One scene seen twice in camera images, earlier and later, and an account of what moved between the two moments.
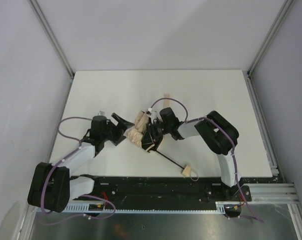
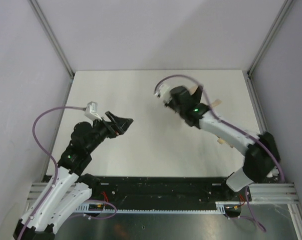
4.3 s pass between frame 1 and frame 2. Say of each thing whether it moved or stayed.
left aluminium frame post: stayed
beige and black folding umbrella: moved
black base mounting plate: stayed
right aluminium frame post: stayed
